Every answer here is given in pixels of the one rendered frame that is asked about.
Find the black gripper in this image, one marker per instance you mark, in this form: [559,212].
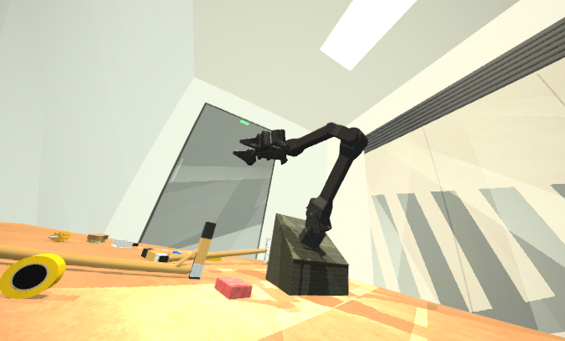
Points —
[262,148]

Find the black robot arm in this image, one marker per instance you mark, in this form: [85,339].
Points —
[319,210]

